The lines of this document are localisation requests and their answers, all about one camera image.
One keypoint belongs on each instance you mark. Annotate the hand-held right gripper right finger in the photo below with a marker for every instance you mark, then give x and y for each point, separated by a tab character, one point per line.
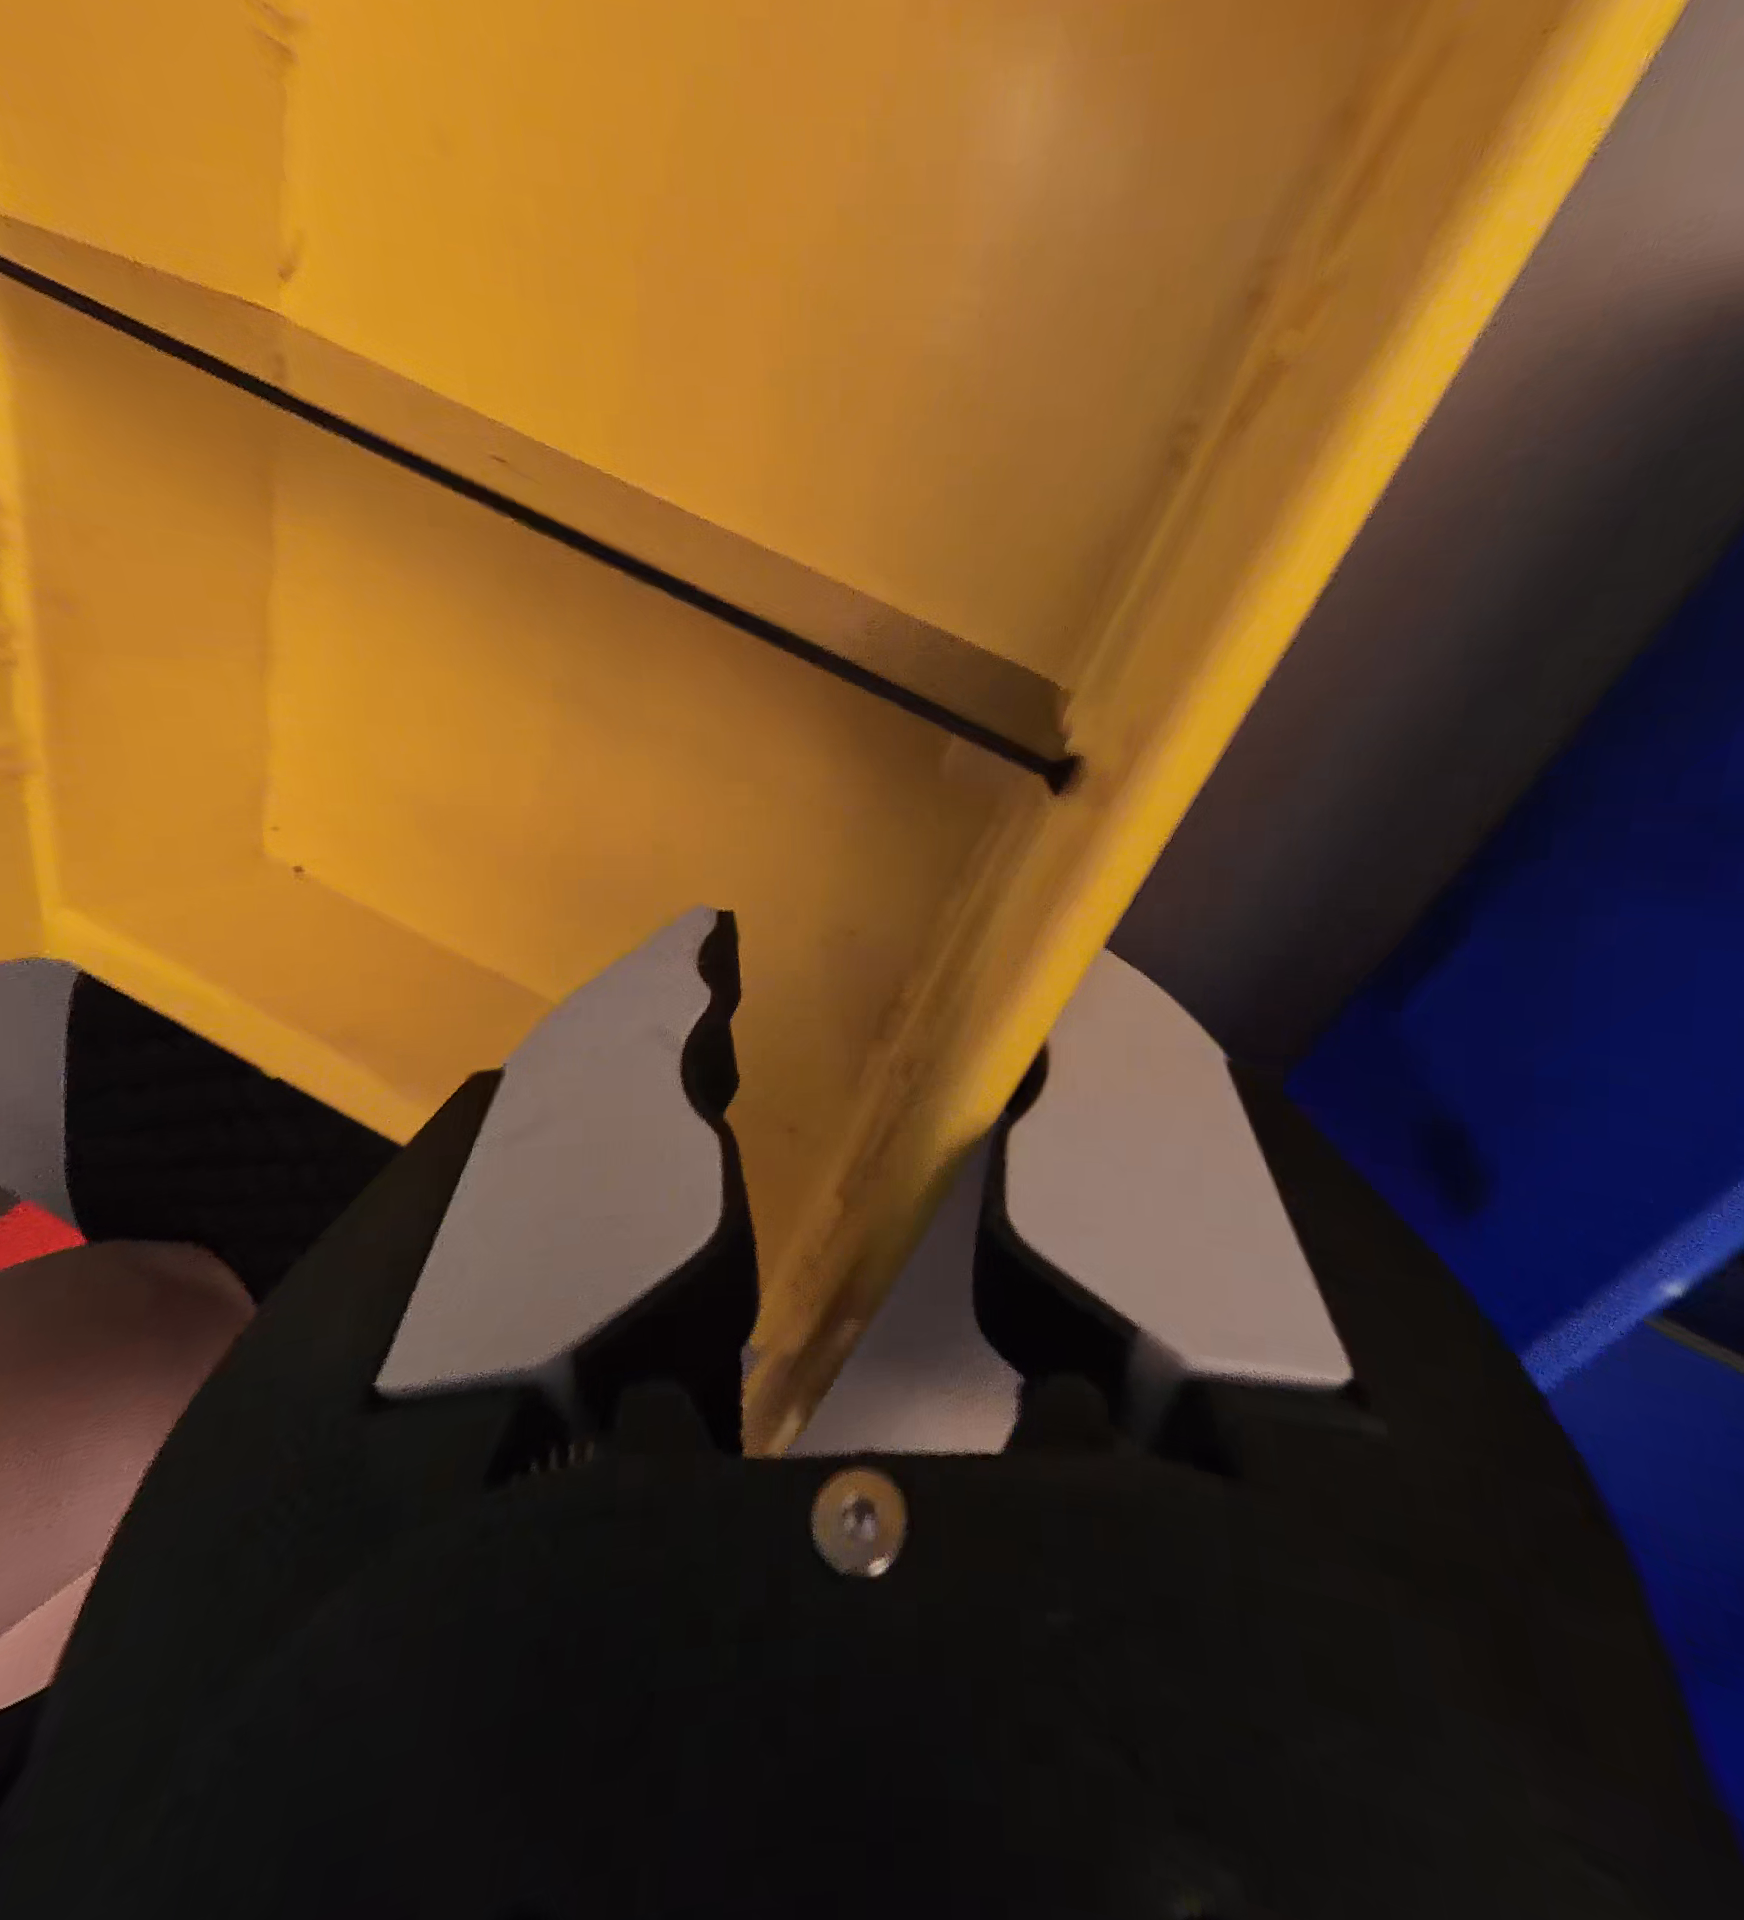
1172	1200

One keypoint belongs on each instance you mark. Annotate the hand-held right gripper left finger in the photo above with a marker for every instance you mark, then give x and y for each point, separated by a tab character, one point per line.
573	1169

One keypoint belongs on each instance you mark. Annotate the blue plastic bin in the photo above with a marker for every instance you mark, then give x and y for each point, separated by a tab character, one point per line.
1638	901

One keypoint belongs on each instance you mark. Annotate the yellow plastic bin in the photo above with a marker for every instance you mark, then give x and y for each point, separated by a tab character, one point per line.
588	226

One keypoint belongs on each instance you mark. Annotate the person's left forearm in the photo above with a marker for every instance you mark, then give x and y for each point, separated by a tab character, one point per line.
47	1424

